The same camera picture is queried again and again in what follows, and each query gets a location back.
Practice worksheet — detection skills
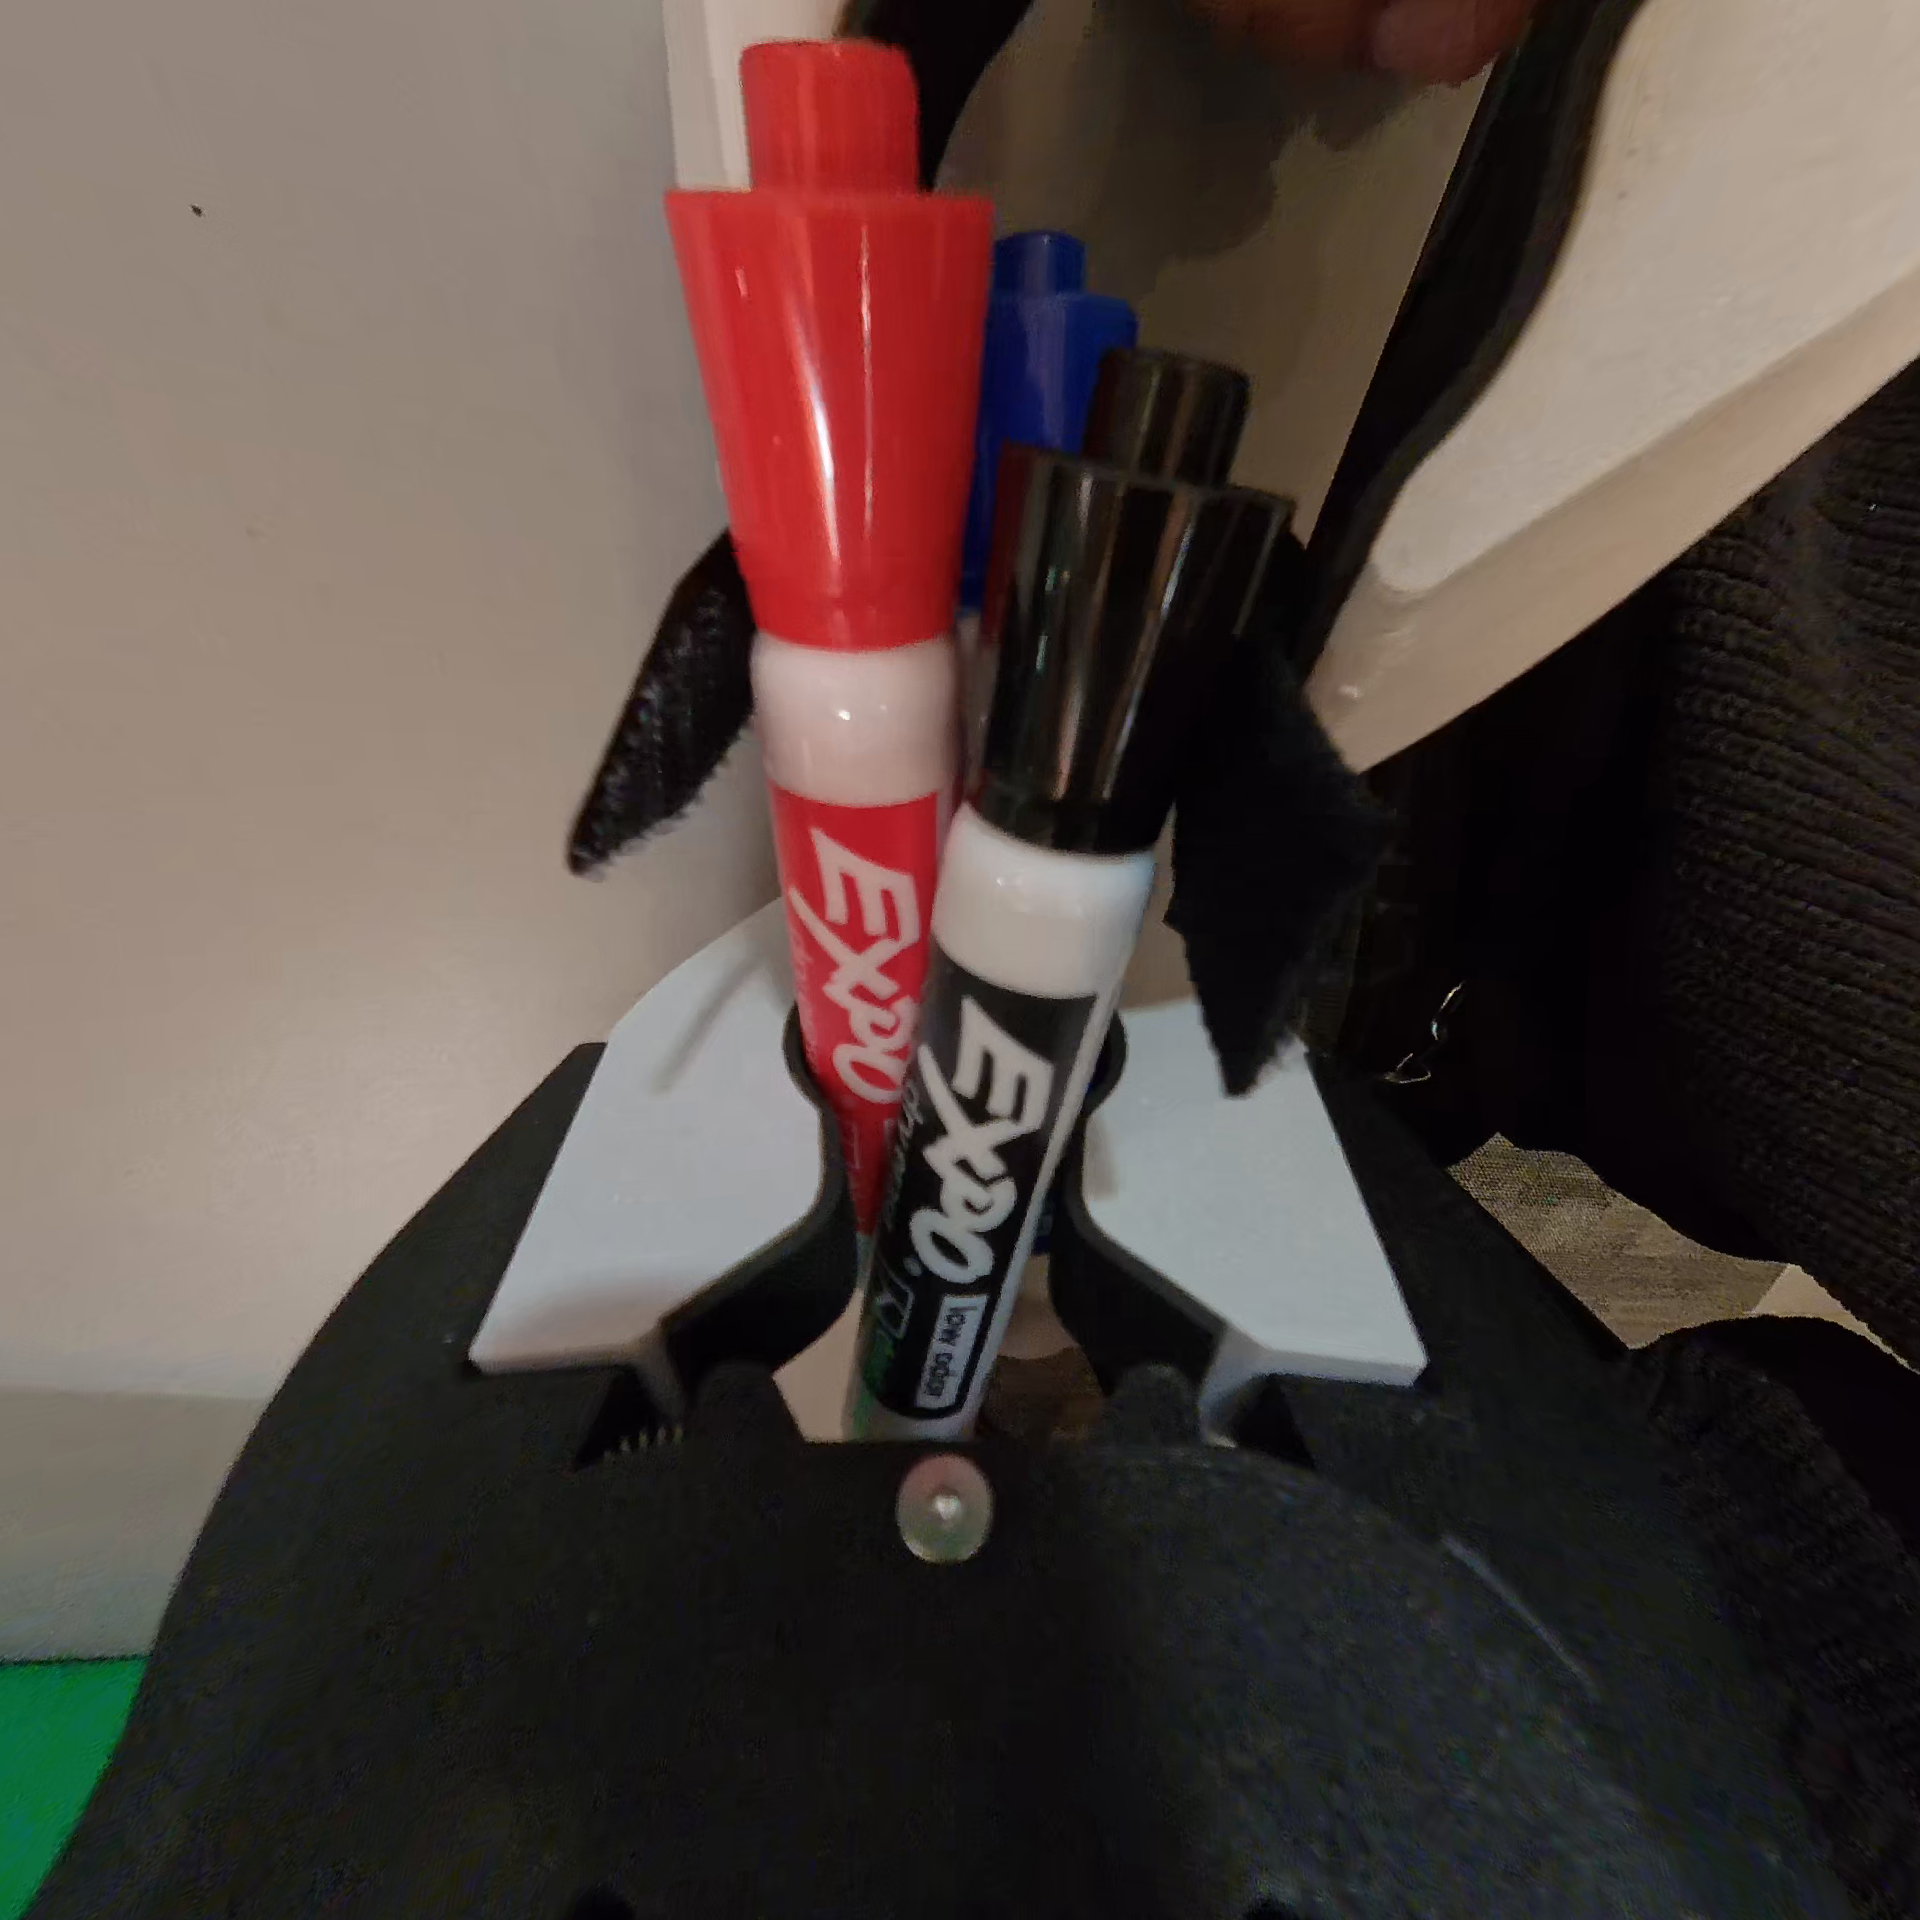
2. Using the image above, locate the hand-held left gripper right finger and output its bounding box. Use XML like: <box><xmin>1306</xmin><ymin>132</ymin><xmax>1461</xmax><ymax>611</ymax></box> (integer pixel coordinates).
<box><xmin>1049</xmin><ymin>996</ymin><xmax>1426</xmax><ymax>1437</ymax></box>

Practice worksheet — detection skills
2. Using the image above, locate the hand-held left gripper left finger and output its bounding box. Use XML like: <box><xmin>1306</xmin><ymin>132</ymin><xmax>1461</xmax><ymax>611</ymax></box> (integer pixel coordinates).
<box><xmin>467</xmin><ymin>901</ymin><xmax>858</xmax><ymax>1425</ymax></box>

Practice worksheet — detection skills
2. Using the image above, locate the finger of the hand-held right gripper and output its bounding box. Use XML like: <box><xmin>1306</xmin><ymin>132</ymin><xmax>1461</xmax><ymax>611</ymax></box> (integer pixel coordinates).
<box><xmin>663</xmin><ymin>0</ymin><xmax>976</xmax><ymax>191</ymax></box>
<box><xmin>1296</xmin><ymin>0</ymin><xmax>1920</xmax><ymax>783</ymax></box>

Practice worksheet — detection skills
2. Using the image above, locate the red dry erase marker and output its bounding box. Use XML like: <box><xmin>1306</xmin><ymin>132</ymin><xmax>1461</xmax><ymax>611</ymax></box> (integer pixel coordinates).
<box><xmin>663</xmin><ymin>40</ymin><xmax>999</xmax><ymax>1247</ymax></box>

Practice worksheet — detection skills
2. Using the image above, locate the black hook-and-loop strap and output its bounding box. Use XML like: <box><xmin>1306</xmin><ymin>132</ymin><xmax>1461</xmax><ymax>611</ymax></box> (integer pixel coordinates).
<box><xmin>567</xmin><ymin>516</ymin><xmax>1389</xmax><ymax>1097</ymax></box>

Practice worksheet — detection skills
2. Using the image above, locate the blue dry erase marker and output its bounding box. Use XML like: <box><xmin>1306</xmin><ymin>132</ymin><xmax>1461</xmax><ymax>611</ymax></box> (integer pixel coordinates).
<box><xmin>959</xmin><ymin>228</ymin><xmax>1138</xmax><ymax>751</ymax></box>

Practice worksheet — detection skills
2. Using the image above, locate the black dry erase marker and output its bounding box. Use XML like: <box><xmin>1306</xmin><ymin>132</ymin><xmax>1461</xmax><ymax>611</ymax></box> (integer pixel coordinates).
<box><xmin>840</xmin><ymin>348</ymin><xmax>1298</xmax><ymax>1445</ymax></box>

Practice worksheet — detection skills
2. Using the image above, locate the person's right hand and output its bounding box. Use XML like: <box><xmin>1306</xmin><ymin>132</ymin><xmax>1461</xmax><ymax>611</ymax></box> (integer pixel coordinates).
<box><xmin>1184</xmin><ymin>0</ymin><xmax>1538</xmax><ymax>80</ymax></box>

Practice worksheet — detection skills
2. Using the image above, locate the green plastic bin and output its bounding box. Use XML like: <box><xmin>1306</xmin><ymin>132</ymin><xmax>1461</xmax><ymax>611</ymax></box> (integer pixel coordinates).
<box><xmin>0</xmin><ymin>1649</ymin><xmax>153</xmax><ymax>1920</ymax></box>

